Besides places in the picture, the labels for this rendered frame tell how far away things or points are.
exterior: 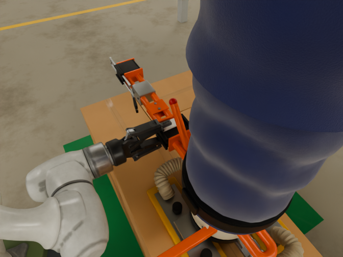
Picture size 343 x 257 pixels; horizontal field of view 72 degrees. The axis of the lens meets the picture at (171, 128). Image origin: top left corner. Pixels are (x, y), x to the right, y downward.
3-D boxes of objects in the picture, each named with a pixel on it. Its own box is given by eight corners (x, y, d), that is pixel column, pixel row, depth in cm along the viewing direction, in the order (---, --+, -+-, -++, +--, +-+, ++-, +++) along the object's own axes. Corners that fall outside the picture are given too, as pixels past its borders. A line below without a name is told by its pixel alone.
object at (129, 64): (143, 79, 94) (142, 68, 90) (126, 84, 91) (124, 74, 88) (135, 68, 98) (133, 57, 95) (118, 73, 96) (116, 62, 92)
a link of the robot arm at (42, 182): (89, 162, 73) (102, 196, 64) (35, 185, 67) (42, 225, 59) (78, 138, 65) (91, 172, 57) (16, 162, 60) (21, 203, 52)
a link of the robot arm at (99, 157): (88, 160, 72) (107, 152, 73) (98, 184, 66) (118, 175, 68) (79, 142, 65) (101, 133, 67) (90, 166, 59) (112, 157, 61)
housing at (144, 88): (156, 99, 87) (156, 90, 83) (140, 106, 84) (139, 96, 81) (148, 88, 91) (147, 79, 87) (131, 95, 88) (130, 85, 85)
